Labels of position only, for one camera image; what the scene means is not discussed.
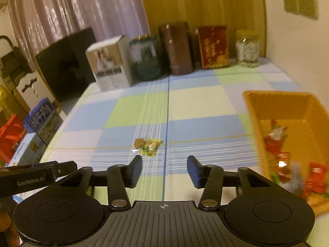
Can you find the brown candy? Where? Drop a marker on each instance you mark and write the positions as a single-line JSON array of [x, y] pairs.
[[138, 144]]

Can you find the green glass jar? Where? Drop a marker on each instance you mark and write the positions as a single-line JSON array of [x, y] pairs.
[[145, 59]]

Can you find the beige double wall switch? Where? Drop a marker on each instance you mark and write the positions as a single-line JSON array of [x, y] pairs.
[[300, 3]]

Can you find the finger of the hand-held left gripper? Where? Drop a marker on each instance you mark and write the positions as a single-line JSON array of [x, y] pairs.
[[64, 168]]

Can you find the grey candy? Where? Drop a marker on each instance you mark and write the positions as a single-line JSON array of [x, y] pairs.
[[296, 178]]

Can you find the white printed carton box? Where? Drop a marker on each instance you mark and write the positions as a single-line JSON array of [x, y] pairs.
[[110, 61]]

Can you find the yellow green candy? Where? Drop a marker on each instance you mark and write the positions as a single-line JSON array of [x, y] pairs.
[[151, 146]]

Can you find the orange plastic tray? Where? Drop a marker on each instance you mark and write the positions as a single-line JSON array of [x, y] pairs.
[[303, 108]]

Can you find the red gold printed box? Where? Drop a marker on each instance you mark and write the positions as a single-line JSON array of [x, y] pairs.
[[213, 46]]

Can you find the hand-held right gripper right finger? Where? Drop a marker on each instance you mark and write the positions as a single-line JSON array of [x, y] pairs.
[[192, 171]]

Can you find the pink curtain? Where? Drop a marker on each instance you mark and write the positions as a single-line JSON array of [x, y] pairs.
[[77, 7]]

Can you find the brown metal canister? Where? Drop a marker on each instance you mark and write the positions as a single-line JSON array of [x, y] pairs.
[[178, 49]]

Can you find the dark metal rack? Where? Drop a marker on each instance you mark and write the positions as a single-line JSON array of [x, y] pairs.
[[10, 59]]

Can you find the blue printed carton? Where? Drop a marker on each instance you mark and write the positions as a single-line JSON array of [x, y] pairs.
[[42, 119]]

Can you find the black chair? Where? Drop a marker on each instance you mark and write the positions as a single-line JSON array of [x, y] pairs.
[[64, 64]]

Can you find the red snack packet white print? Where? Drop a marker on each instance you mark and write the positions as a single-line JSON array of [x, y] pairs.
[[317, 173]]

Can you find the red bag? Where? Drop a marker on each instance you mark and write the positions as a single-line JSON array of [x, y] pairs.
[[11, 139]]

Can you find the checked tablecloth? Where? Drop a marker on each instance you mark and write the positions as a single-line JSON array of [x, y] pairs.
[[195, 103]]

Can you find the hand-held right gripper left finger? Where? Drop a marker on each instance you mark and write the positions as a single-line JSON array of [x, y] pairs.
[[136, 169]]

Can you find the red foil candy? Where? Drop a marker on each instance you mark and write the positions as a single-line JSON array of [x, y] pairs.
[[275, 135]]

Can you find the light blue box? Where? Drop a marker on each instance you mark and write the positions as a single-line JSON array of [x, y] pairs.
[[28, 149]]

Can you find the person's left hand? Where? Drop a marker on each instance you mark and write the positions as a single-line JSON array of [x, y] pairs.
[[9, 226]]

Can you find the yellow wooden panel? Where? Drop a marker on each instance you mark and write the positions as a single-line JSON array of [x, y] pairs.
[[205, 2]]

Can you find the clear jar yellow lid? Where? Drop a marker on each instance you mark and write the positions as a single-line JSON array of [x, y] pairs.
[[248, 49]]

